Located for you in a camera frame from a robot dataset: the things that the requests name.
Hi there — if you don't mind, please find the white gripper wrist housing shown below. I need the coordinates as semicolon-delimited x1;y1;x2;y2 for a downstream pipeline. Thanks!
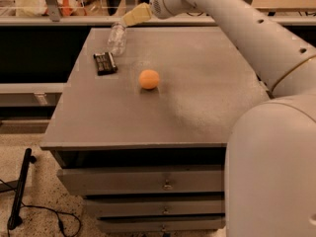
120;0;194;27

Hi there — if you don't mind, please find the clear plastic water bottle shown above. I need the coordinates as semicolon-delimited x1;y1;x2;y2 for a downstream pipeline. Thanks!
108;23;126;56

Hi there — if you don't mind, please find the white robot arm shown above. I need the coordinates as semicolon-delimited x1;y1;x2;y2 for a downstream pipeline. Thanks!
122;0;316;237

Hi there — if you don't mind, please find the orange fruit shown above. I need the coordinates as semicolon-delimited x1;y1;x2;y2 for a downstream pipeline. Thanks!
138;69;160;90

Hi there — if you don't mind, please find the grey metal railing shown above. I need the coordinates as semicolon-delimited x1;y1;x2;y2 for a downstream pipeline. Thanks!
0;0;316;25

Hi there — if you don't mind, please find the grey drawer cabinet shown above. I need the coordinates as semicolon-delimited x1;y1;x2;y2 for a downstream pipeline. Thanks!
39;26;271;234

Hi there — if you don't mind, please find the top grey drawer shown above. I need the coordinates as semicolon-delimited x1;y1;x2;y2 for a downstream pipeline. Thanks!
57;165;224;196

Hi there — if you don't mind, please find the grey drawer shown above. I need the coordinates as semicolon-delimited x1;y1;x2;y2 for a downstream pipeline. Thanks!
85;195;225;217
97;214;225;233
57;165;224;196

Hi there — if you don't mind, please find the middle grey drawer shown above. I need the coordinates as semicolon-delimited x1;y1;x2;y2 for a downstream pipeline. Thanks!
85;195;225;217

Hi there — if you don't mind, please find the bottom grey drawer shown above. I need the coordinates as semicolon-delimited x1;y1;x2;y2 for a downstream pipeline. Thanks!
97;214;225;233

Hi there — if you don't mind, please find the black stand leg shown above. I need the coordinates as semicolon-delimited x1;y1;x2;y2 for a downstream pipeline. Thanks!
7;148;37;230

